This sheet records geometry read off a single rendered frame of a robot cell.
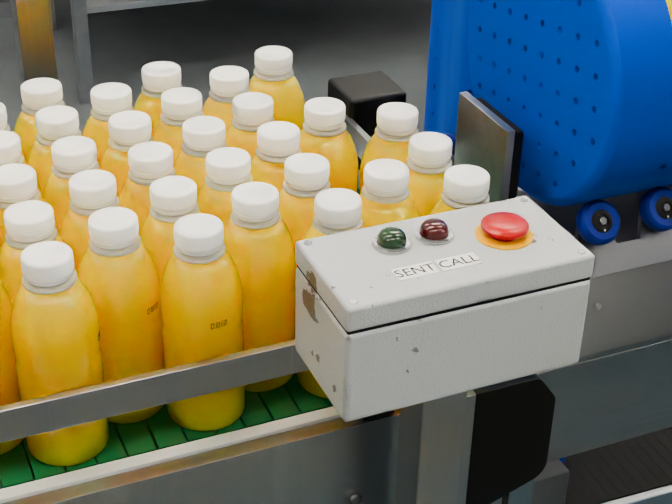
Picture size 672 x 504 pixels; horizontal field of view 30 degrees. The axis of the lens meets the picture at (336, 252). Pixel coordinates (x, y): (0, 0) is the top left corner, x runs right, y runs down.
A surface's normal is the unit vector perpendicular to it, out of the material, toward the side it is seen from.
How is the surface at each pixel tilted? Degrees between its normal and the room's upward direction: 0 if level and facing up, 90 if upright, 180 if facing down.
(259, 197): 0
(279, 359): 90
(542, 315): 90
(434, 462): 90
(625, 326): 70
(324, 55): 0
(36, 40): 90
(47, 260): 0
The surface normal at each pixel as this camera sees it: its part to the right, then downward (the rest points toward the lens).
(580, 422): 0.38, 0.72
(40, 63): 0.39, 0.48
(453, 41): -0.81, 0.29
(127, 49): 0.02, -0.85
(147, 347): 0.68, 0.39
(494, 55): -0.92, 0.18
